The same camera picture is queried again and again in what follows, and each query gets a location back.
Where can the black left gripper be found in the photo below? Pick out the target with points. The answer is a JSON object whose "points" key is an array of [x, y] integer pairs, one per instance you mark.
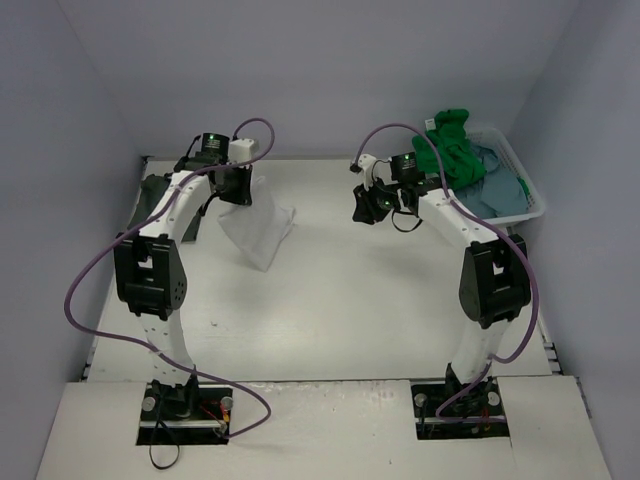
{"points": [[238, 187]]}

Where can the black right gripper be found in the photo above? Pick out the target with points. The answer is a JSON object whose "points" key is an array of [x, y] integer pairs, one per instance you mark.
{"points": [[364, 208]]}

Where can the green t-shirt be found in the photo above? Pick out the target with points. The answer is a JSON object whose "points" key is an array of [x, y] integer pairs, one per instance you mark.
{"points": [[444, 148]]}

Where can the dark grey t-shirt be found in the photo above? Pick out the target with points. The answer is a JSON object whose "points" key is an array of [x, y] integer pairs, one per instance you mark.
{"points": [[152, 189]]}

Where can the white t-shirt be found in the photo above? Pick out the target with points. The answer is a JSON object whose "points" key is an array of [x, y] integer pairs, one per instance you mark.
{"points": [[258, 230]]}

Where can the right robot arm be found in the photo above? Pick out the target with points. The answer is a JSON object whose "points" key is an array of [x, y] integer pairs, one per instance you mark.
{"points": [[496, 279]]}

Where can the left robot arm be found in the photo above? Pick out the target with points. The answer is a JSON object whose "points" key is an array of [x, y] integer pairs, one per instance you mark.
{"points": [[150, 277]]}

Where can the light blue t-shirt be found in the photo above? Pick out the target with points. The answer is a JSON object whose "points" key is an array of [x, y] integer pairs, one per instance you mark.
{"points": [[499, 193]]}

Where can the white plastic laundry basket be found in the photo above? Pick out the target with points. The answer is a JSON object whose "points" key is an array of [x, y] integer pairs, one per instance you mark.
{"points": [[495, 140]]}

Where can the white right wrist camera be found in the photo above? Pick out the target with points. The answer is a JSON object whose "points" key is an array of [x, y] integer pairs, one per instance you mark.
{"points": [[365, 166]]}

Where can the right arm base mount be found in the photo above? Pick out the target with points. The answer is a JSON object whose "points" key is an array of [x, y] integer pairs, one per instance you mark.
{"points": [[479, 415]]}

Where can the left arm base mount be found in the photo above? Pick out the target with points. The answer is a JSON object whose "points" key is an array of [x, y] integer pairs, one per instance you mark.
{"points": [[204, 420]]}

